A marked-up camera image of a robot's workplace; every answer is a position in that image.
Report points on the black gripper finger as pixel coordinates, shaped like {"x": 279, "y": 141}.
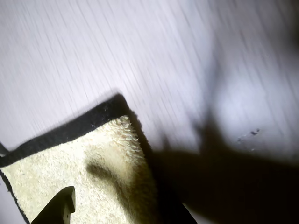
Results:
{"x": 58, "y": 207}

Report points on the beige towel with black edge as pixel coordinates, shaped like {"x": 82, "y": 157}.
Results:
{"x": 70, "y": 170}

